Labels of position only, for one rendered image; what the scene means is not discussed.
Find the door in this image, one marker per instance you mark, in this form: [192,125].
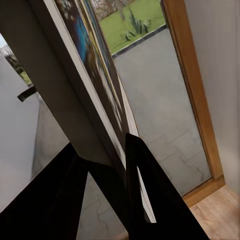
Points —
[151,45]

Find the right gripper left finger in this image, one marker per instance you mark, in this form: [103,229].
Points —
[49,208]

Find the poster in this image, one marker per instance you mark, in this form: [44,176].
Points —
[62,48]

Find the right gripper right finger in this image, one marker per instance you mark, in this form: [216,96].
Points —
[174,220]

